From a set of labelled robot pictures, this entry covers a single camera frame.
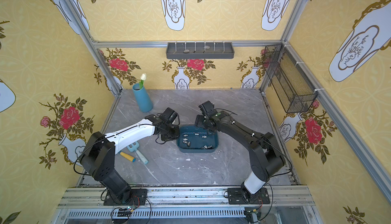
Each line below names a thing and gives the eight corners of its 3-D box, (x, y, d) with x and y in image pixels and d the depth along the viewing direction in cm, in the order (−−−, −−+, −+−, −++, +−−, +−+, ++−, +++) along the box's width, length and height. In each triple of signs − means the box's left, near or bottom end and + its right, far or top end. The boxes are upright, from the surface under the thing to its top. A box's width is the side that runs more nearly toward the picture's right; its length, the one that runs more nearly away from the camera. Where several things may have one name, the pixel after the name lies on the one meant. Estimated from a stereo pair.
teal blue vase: (140, 112, 110) (130, 91, 94) (143, 104, 115) (133, 83, 99) (151, 112, 110) (143, 91, 94) (153, 104, 115) (145, 83, 99)
